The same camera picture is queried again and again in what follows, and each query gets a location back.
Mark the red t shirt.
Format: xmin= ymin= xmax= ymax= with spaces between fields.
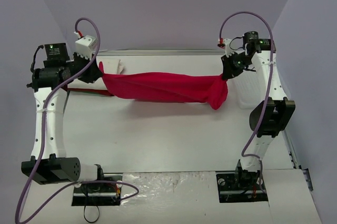
xmin=98 ymin=62 xmax=229 ymax=110
xmin=68 ymin=88 xmax=114 ymax=96

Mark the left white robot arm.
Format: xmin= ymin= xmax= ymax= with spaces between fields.
xmin=21 ymin=37 xmax=106 ymax=191

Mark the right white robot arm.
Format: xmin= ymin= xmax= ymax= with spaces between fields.
xmin=218 ymin=31 xmax=295 ymax=189

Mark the red folded t shirt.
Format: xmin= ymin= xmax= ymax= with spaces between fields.
xmin=68 ymin=88 xmax=114 ymax=96

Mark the white plastic basket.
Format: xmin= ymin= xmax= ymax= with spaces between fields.
xmin=233 ymin=51 xmax=286 ymax=109

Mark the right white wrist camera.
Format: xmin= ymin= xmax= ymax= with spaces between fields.
xmin=217 ymin=38 xmax=236 ymax=57

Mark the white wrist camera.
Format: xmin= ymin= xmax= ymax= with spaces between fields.
xmin=217 ymin=38 xmax=236 ymax=57
xmin=75 ymin=35 xmax=97 ymax=60

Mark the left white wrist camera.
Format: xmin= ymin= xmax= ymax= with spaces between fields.
xmin=75 ymin=35 xmax=97 ymax=60

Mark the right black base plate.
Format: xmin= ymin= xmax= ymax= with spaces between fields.
xmin=216 ymin=171 xmax=268 ymax=203

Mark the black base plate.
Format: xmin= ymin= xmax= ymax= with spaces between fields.
xmin=71 ymin=174 xmax=123 ymax=207
xmin=216 ymin=171 xmax=268 ymax=203

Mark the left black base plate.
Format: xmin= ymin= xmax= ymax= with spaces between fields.
xmin=71 ymin=174 xmax=123 ymax=207

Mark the thin black cable loop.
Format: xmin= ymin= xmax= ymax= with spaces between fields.
xmin=83 ymin=202 xmax=102 ymax=222

